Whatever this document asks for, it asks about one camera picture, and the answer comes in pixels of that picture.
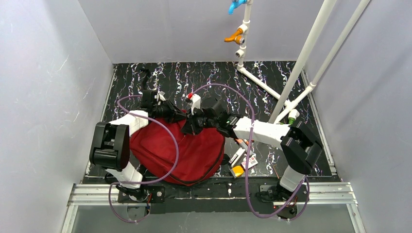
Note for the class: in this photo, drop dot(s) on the green pipe valve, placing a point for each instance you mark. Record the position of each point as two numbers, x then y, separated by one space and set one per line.
291 120

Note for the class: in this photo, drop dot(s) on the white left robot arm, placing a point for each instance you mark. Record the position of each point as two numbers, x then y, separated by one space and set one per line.
110 148

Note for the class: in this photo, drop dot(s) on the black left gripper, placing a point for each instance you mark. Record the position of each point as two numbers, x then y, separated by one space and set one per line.
175 113

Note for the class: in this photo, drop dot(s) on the orange pipe valve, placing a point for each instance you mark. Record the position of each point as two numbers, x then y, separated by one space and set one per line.
236 37

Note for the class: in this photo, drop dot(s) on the white PVC pipe frame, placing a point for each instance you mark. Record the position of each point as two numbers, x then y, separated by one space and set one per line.
280 35

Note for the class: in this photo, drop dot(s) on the blue pipe valve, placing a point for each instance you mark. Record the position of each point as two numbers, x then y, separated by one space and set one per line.
235 4

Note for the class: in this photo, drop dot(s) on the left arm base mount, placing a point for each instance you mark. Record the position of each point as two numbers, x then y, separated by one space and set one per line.
140 198

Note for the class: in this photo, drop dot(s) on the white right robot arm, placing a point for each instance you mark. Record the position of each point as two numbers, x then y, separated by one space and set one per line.
301 147

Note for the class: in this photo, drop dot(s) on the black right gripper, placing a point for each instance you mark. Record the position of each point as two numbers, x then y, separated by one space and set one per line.
193 123

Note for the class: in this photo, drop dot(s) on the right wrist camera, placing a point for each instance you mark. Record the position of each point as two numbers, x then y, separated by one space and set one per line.
194 101

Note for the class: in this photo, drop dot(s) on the red student backpack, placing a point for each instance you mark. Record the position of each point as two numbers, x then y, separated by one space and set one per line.
190 159

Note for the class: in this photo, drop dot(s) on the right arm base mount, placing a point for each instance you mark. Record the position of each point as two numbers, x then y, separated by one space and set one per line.
286 210

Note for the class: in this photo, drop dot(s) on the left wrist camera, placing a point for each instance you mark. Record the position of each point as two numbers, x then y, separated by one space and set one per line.
159 96

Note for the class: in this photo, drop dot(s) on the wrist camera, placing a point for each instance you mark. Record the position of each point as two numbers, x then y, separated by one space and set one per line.
194 101
159 96

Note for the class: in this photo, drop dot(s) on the aluminium front rail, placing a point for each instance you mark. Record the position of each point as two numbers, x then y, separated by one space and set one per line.
320 193

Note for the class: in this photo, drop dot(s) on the red white eraser box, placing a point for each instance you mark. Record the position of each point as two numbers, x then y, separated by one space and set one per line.
251 162

